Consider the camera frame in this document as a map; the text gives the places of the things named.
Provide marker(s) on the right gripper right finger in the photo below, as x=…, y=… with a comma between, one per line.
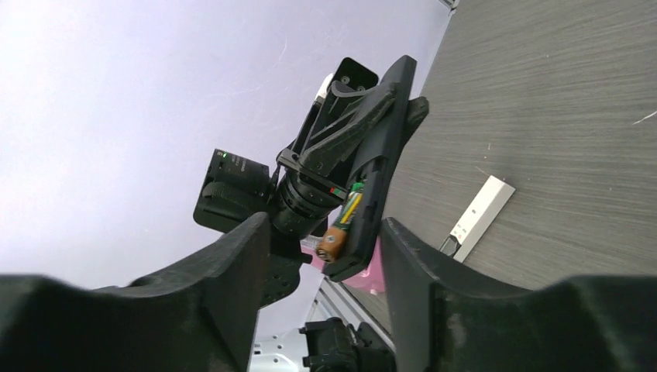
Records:
x=446, y=316

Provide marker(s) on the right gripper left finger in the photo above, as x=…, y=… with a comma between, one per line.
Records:
x=198, y=314

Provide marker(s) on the white silver prism bar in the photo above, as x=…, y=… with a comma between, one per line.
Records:
x=477, y=218

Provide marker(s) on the pink metronome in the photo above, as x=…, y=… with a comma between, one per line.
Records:
x=370, y=279

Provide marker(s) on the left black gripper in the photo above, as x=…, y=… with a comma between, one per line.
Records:
x=321, y=158

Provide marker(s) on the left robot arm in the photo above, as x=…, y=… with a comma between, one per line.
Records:
x=235, y=188

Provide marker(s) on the black remote control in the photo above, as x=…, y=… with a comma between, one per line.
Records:
x=374, y=164

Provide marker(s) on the green orange battery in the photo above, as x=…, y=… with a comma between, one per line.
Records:
x=335, y=237

